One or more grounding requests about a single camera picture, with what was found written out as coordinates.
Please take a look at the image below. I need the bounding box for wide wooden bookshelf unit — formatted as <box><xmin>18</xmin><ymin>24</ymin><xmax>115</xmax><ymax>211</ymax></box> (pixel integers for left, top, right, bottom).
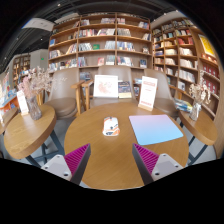
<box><xmin>47</xmin><ymin>12</ymin><xmax>154</xmax><ymax>81</ymax></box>

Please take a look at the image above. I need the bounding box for curved wooden bookshelf unit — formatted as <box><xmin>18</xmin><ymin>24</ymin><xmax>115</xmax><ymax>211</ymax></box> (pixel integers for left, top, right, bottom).
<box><xmin>150</xmin><ymin>17</ymin><xmax>223</xmax><ymax>123</ymax></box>

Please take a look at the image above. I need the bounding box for white hanging ceiling panel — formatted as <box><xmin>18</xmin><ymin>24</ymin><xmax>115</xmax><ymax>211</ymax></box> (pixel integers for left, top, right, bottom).
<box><xmin>21</xmin><ymin>17</ymin><xmax>55</xmax><ymax>32</ymax></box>

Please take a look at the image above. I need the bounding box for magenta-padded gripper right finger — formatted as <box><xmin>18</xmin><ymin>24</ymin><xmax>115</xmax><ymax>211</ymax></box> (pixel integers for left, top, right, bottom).
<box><xmin>131</xmin><ymin>143</ymin><xmax>184</xmax><ymax>186</ymax></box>

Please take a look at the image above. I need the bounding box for stack of colourful books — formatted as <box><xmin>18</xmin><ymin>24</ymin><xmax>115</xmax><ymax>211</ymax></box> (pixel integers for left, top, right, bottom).
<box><xmin>173</xmin><ymin>97</ymin><xmax>194</xmax><ymax>113</ymax></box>

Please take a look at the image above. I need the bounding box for white sign on wooden base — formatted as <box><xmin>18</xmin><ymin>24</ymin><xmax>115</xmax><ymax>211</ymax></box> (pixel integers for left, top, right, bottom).
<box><xmin>137</xmin><ymin>75</ymin><xmax>159</xmax><ymax>112</ymax></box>

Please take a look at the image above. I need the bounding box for round wooden side table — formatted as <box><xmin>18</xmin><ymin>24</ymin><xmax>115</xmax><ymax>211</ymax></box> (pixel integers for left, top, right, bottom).
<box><xmin>178</xmin><ymin>109</ymin><xmax>218</xmax><ymax>166</ymax></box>
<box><xmin>3</xmin><ymin>104</ymin><xmax>66</xmax><ymax>168</ymax></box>

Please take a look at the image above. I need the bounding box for dark cover standing book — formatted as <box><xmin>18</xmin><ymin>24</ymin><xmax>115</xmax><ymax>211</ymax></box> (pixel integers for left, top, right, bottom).
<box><xmin>117</xmin><ymin>80</ymin><xmax>133</xmax><ymax>100</ymax></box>

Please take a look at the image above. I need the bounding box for tan padded wooden armchair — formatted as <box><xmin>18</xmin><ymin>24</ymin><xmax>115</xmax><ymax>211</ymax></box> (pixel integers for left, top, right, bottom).
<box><xmin>44</xmin><ymin>67</ymin><xmax>86</xmax><ymax>120</ymax></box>
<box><xmin>134</xmin><ymin>68</ymin><xmax>181</xmax><ymax>119</ymax></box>
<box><xmin>81</xmin><ymin>64</ymin><xmax>139</xmax><ymax>109</ymax></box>

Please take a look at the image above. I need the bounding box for glass vase with pink flowers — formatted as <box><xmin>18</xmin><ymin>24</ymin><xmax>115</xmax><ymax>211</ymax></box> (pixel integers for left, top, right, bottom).
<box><xmin>18</xmin><ymin>65</ymin><xmax>53</xmax><ymax>121</ymax></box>

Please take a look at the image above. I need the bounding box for glass vase with cream flowers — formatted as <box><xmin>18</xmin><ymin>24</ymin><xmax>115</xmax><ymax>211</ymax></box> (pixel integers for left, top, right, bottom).
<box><xmin>188</xmin><ymin>69</ymin><xmax>212</xmax><ymax>122</ymax></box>

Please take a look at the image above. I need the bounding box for pale purple-blue mouse pad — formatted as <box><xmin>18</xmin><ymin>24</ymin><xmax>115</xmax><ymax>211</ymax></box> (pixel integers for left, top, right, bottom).
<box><xmin>128</xmin><ymin>114</ymin><xmax>185</xmax><ymax>146</ymax></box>

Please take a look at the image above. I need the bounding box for small white table sign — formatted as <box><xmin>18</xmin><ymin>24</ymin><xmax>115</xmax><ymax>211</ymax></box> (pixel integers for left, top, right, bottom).
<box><xmin>16</xmin><ymin>89</ymin><xmax>30</xmax><ymax>116</ymax></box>

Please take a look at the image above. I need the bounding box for distant wooden bookshelf unit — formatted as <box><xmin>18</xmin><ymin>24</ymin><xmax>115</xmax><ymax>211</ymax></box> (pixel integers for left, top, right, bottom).
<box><xmin>12</xmin><ymin>54</ymin><xmax>32</xmax><ymax>89</ymax></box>

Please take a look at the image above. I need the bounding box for white and orange computer mouse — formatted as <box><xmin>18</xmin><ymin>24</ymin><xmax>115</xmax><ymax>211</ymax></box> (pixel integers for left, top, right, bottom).
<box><xmin>102</xmin><ymin>116</ymin><xmax>121</xmax><ymax>137</ymax></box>

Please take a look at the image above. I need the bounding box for white framed pink flower picture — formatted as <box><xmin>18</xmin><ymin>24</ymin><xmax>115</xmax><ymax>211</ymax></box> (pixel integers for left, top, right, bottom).
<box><xmin>92</xmin><ymin>74</ymin><xmax>119</xmax><ymax>99</ymax></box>

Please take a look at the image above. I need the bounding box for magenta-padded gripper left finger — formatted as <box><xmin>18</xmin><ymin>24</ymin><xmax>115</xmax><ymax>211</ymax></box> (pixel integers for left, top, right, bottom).
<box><xmin>41</xmin><ymin>143</ymin><xmax>92</xmax><ymax>186</ymax></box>

